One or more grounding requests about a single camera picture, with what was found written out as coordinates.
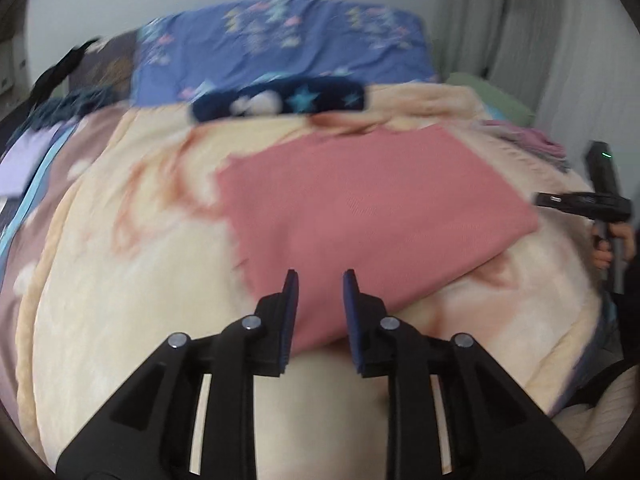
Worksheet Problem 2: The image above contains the brown cartoon print bedsheet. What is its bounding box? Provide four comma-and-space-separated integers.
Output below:
0, 105, 131, 411

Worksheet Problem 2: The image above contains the blue tree print pillow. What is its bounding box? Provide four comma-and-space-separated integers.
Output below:
131, 0, 441, 108

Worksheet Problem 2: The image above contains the dark patterned headboard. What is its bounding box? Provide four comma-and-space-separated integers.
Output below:
67, 30, 143, 98

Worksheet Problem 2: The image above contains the green pillow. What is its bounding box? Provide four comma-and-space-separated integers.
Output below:
445, 72, 536, 126

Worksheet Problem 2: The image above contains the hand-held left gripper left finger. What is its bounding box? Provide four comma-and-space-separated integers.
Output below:
56, 269, 300, 480

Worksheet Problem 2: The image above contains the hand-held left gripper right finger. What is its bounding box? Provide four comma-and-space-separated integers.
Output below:
342, 269, 586, 480

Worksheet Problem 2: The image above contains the dark teal fleece blanket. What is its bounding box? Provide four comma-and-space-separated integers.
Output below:
32, 85, 133, 131

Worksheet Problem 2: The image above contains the black garment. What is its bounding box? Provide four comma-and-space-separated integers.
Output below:
32, 37, 103, 106

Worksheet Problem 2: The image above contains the person's white ribbed clothing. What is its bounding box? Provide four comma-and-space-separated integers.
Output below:
550, 365, 640, 443

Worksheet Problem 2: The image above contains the navy star print blanket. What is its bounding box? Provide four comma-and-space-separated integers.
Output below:
187, 76, 368, 125

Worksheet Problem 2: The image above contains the cream plush blanket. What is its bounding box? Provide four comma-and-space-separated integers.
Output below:
15, 82, 608, 480

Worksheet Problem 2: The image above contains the person's right hand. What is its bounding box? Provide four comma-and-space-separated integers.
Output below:
591, 223, 637, 271

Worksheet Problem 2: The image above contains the grey curtain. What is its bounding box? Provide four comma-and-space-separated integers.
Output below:
435, 0, 616, 196

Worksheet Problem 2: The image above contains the mauve pink garment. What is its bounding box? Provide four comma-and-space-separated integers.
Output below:
500, 125, 566, 156

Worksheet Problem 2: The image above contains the grey striped garment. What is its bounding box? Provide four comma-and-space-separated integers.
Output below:
530, 150, 569, 171

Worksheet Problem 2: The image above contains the lavender cloth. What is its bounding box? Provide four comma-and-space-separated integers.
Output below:
0, 127, 66, 196

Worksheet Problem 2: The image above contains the pink bear print sweater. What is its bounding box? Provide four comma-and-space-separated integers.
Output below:
215, 125, 541, 356

